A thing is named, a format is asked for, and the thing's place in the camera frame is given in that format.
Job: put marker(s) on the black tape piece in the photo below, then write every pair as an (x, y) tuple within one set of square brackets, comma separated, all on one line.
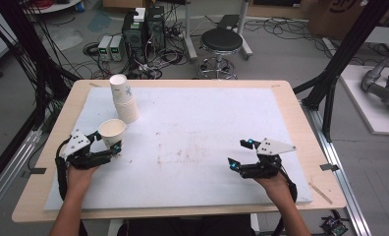
[(329, 167), (38, 170)]

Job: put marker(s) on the aluminium rail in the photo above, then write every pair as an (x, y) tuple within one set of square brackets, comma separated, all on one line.
[(12, 165), (338, 170)]

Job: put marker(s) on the white platform board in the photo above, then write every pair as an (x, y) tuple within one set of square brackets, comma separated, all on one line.
[(367, 105)]

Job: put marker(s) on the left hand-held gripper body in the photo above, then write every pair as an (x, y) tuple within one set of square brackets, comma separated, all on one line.
[(83, 159)]

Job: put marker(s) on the green circuit board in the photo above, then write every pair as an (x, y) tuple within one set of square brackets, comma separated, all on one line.
[(334, 226)]

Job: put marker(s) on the printed white paper cup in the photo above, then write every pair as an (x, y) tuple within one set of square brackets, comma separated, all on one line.
[(112, 134)]

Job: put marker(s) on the person's left hand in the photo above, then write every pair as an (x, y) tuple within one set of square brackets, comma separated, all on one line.
[(78, 182)]

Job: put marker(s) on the black computer tower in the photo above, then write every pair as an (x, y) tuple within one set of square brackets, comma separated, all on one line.
[(155, 29), (133, 37)]

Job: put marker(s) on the person's dark clothing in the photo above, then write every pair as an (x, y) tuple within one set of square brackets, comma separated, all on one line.
[(189, 226)]

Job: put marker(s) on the person's right hand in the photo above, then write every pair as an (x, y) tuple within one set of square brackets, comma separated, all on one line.
[(279, 190)]

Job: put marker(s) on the thin wooden stick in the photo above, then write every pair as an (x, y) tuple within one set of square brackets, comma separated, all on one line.
[(321, 193)]

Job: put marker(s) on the grey bench power supply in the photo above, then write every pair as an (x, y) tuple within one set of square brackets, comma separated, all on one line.
[(116, 47), (104, 47)]

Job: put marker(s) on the cardboard box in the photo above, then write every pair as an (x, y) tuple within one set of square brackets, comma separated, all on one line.
[(341, 16)]

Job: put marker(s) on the black round stool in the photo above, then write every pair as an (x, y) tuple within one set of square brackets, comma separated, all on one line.
[(221, 41)]

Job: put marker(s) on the blue tape roll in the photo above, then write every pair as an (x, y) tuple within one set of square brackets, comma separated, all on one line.
[(80, 6)]

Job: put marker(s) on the black metal frame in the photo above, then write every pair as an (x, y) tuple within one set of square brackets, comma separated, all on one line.
[(28, 59), (341, 62)]

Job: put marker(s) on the white box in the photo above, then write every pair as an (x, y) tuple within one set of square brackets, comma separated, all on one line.
[(139, 14)]

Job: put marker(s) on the stack of white paper cups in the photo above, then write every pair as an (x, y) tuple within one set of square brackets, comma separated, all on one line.
[(125, 105)]

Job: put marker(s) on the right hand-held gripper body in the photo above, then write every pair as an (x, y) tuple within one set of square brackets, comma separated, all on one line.
[(266, 167)]

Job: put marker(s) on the white foam mat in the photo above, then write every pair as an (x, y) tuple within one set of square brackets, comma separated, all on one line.
[(189, 131)]

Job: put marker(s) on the white stand leg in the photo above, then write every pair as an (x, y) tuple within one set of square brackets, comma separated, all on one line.
[(245, 31), (189, 36)]

